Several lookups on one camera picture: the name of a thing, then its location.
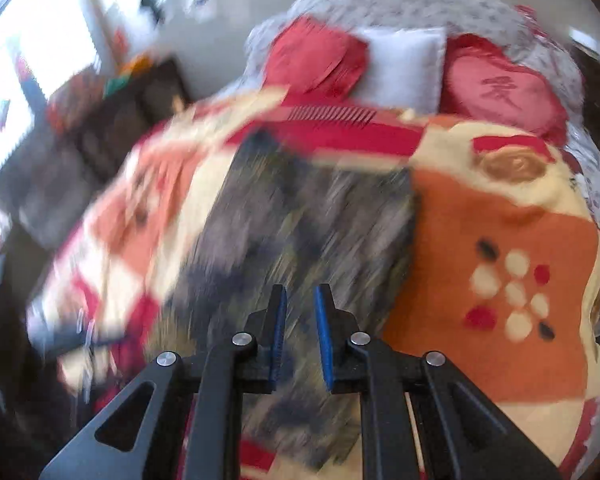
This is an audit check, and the grey floral quilt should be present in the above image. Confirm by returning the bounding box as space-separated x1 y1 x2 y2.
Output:
245 0 600 311

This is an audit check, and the printed rose blanket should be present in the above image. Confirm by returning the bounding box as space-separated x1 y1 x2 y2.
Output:
27 87 600 480

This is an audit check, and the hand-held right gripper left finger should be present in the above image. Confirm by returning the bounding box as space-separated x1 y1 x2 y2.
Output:
40 284 288 480

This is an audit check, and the dark wooden nightstand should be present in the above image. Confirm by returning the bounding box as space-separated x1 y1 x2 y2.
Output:
45 57 193 181

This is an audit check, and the bright window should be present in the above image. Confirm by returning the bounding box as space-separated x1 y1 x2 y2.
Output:
0 7 103 178

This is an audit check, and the red frilled pillow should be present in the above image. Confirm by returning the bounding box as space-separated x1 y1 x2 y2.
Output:
265 16 371 98

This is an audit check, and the orange and green object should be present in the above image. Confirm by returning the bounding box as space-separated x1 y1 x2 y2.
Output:
102 54 156 97

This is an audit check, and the red heart pillow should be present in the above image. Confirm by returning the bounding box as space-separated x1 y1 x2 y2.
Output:
437 34 571 147

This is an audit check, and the white pillow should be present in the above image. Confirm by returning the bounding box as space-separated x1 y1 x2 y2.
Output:
355 27 448 113

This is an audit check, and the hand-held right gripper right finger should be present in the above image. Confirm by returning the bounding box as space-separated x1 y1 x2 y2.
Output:
314 283 564 480

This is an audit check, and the navy gold floral shirt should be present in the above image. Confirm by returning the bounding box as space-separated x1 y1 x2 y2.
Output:
145 130 423 468

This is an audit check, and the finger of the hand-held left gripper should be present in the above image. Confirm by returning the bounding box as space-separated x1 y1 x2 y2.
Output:
27 310 128 361

